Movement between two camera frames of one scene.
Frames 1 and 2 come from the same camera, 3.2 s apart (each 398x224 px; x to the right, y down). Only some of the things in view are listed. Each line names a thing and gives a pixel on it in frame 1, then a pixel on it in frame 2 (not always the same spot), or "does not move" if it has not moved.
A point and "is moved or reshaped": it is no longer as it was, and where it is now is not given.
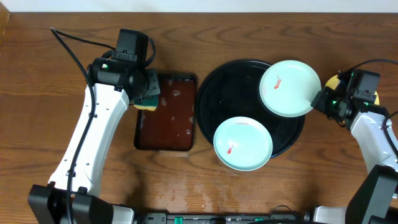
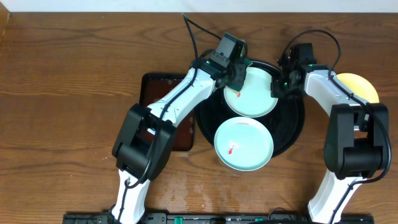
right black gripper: (319, 103) to (276, 91)
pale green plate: (288, 88) is moved or reshaped
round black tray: (232, 89) does not move
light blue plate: (242, 144) does not move
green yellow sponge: (149, 103) to (237, 87)
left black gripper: (152, 86) to (237, 76)
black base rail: (163, 218) does not move
